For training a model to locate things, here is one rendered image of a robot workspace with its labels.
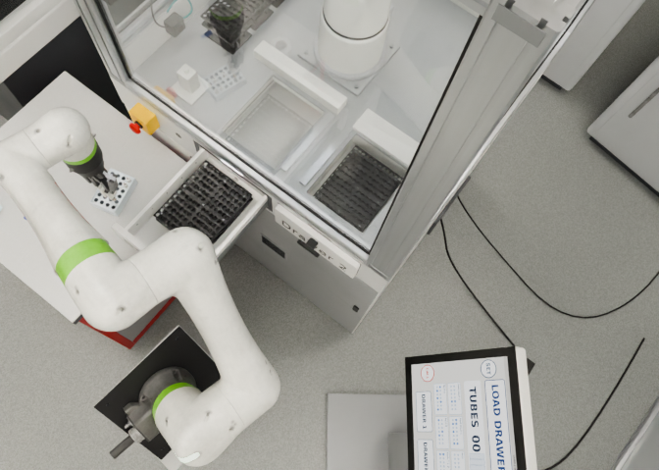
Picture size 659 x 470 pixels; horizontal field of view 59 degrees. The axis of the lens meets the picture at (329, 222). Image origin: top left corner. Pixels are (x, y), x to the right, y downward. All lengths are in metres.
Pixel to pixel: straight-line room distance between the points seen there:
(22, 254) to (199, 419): 0.82
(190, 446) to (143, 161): 0.93
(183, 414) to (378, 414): 1.18
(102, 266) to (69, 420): 1.45
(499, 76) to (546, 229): 2.16
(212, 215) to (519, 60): 1.17
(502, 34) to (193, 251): 0.75
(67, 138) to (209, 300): 0.49
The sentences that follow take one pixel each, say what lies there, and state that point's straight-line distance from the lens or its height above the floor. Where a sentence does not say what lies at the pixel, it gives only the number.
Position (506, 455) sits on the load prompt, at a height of 1.17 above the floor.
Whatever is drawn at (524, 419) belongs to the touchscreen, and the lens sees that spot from 1.37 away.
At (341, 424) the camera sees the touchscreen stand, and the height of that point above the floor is 0.03.
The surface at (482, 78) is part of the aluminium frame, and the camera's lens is 0.77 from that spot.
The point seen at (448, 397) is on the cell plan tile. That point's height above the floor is 1.06.
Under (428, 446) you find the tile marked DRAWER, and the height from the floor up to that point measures 1.01.
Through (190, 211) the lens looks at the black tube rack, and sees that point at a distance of 1.70.
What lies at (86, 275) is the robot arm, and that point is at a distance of 1.22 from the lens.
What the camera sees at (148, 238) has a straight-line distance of 1.76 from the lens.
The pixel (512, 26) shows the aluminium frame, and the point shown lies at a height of 1.97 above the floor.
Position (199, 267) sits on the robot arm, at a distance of 1.22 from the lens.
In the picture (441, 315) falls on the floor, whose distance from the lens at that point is 2.60.
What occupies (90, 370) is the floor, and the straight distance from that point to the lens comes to 2.60.
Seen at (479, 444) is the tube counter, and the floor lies 1.12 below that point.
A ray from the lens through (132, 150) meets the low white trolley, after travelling 1.97.
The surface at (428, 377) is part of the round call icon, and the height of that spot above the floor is 1.02.
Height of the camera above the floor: 2.47
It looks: 70 degrees down
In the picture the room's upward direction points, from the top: 12 degrees clockwise
